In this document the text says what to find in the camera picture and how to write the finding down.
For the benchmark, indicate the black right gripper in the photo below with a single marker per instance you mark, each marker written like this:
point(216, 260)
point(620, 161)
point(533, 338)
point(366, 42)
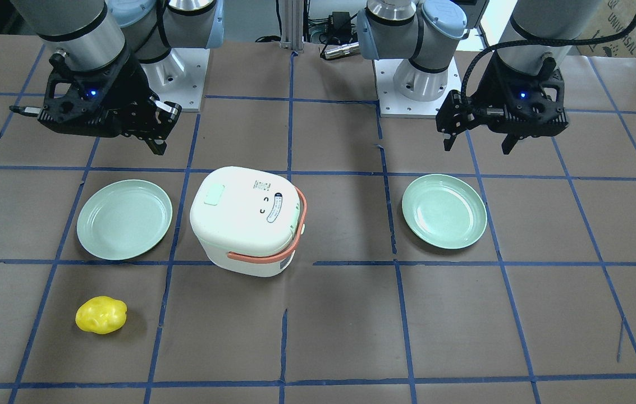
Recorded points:
point(128, 91)

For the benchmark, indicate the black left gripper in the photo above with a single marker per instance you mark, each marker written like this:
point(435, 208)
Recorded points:
point(492, 91)

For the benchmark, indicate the white rice cooker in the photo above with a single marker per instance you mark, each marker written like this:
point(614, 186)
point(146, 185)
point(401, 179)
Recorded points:
point(248, 221)

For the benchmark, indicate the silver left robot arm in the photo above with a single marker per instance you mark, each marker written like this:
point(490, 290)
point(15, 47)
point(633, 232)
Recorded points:
point(427, 33)

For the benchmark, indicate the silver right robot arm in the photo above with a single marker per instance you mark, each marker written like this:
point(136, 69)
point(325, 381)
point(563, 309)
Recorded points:
point(94, 32)

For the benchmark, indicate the green plate far side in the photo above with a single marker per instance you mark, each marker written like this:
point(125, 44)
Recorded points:
point(444, 211)

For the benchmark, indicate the green plate near potato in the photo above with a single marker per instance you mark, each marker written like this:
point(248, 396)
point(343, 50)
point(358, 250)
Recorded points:
point(124, 219)

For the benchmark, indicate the yellow toy potato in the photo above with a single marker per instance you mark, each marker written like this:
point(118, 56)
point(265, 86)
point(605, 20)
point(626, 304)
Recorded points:
point(101, 315)

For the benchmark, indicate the black power adapter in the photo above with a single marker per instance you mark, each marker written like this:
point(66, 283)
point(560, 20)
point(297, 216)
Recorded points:
point(339, 23)

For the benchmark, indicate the aluminium frame post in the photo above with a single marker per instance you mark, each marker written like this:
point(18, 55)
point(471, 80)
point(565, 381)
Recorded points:
point(291, 25)

